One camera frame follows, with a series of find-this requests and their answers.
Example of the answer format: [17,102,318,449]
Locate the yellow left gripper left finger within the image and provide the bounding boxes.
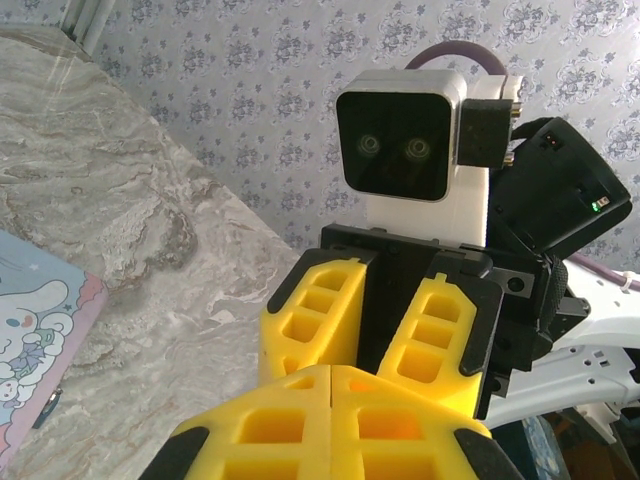
[144,365,332,480]

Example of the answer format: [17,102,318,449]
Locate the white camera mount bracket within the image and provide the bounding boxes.
[366,74,525,250]

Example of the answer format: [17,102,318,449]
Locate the silver black wrist camera box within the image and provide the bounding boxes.
[335,69,469,204]

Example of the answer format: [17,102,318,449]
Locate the black cable connector plug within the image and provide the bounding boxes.
[458,97,521,169]

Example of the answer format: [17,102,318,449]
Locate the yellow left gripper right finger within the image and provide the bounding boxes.
[331,365,521,480]

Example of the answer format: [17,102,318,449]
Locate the aluminium frame corner post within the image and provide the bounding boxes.
[59,0,109,56]

